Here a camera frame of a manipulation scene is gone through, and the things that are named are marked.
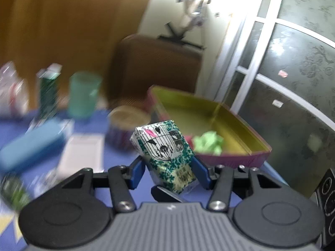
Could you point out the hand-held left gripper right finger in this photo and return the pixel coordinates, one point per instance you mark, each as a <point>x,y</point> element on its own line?
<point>202,175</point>

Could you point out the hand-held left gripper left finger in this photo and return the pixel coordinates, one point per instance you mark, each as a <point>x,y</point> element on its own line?
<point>136,174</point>

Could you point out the light green cloth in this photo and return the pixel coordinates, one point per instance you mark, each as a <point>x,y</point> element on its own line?
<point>208,142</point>

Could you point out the green patterned carton box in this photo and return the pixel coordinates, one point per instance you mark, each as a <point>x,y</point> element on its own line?
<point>162,151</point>

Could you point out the clear plastic packet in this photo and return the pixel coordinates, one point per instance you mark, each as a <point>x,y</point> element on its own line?
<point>81,154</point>

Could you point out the pink biscuit tin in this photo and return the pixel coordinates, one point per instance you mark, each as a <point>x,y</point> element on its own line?
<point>188,109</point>

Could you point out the blue plastic case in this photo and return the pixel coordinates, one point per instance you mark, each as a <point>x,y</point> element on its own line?
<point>31,146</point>

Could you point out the blue tablecloth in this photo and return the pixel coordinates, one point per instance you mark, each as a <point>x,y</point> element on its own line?
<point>146,196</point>

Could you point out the peanut can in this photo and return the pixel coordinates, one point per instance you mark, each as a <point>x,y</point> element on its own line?
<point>123,125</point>

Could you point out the teal plastic cup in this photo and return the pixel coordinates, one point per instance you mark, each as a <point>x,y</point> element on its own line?
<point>83,94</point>

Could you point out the brown chair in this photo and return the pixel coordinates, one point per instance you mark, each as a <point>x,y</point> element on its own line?
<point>151,70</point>

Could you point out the green drink carton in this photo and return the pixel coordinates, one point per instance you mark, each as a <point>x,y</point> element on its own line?
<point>48,91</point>

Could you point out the green card pack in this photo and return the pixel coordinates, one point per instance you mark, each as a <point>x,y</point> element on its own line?
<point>14,192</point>

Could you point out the black speaker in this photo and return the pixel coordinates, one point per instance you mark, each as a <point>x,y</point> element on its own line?
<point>327,204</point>

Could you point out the sliding glass door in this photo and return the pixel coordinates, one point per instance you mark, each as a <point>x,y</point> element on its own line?
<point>293,83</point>

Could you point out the crossed black tape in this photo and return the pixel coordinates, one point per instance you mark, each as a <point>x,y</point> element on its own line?
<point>180,40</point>

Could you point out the bag of plastic cups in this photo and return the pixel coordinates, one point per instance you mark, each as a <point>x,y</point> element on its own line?
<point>11,91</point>

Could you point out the white power strip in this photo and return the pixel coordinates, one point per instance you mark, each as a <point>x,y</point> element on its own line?
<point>195,15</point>

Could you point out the wood pattern board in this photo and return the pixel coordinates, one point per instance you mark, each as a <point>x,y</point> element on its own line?
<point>65,26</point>

